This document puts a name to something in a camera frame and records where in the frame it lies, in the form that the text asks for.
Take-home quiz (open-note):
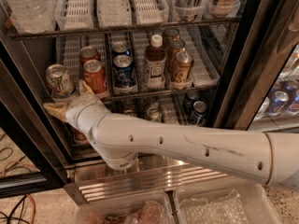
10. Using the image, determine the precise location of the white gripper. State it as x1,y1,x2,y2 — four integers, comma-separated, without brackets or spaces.
43,79,110,134

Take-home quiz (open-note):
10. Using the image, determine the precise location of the green white 7up can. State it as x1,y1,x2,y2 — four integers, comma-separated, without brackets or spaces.
46,63,75,98

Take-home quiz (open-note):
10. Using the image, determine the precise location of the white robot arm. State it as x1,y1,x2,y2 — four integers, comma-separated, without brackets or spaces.
44,80,299,191

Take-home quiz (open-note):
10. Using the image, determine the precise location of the front orange soda can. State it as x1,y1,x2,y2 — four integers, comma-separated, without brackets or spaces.
83,60,107,94

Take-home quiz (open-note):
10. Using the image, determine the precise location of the orange soda can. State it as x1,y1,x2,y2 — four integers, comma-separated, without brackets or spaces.
79,46,101,65
83,60,107,94

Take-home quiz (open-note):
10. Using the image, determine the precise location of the bottom front orange can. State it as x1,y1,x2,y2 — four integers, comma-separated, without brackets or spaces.
73,128,88,144

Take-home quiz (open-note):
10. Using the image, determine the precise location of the rear orange soda can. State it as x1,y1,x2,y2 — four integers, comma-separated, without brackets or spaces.
79,46,101,65

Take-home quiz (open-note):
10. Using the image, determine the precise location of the front blue pepsi can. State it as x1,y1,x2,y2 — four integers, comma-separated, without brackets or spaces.
113,55,135,88

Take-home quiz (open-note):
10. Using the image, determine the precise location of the blue pepsi can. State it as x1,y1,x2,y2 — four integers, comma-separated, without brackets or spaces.
113,55,135,88
111,41,131,58

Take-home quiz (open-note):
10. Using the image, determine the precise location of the left open fridge door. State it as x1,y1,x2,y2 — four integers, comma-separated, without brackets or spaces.
0,44,66,198

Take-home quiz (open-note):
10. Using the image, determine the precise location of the rear blue pepsi can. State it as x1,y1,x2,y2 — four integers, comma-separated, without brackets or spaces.
111,41,131,58

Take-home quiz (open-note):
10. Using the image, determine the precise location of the bottom white can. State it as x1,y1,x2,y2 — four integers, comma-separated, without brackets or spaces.
147,107,162,122

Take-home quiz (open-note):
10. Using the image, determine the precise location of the middle brown root beer can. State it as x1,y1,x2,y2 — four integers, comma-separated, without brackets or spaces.
165,39,186,72

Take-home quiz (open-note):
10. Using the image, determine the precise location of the brown root beer can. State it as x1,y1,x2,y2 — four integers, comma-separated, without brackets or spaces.
165,39,186,72
163,28,180,48
171,51,193,83

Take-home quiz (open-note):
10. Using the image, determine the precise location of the rear brown root beer can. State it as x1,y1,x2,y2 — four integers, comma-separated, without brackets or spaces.
163,28,180,48

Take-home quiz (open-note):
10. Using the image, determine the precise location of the front brown root beer can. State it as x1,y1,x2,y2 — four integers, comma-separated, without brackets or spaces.
171,51,193,83

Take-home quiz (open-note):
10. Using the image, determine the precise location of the bottom rear blue can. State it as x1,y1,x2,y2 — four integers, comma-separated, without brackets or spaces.
182,91,200,114

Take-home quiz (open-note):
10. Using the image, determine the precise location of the bottom front blue can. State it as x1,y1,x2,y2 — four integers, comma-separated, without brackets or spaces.
188,101,207,125

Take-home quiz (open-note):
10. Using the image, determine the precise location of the white empty shelf tray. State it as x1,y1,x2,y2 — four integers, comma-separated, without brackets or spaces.
179,27,220,88

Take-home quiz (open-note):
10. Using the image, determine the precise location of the right fridge glass door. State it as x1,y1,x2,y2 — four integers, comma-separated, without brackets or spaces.
212,0,299,130

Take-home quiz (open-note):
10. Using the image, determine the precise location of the brown tea bottle white cap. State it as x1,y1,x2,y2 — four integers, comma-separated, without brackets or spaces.
143,35,166,86

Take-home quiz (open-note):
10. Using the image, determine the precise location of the clear water bottle top left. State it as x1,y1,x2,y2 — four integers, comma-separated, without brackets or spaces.
6,0,57,34

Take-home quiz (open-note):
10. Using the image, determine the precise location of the left clear plastic bin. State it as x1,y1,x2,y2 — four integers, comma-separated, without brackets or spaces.
71,191,175,224

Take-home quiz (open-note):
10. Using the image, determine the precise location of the clear plastic bin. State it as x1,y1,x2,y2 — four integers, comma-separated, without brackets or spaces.
71,191,175,224
173,178,281,224

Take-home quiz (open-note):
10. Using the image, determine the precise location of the right clear plastic bin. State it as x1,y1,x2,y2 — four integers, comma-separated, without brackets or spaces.
173,178,281,224

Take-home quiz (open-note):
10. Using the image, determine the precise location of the orange cable on floor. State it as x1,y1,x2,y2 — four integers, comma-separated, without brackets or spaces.
24,193,36,224

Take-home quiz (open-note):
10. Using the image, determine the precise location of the black cable on floor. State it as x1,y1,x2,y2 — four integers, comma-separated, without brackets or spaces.
0,195,29,224

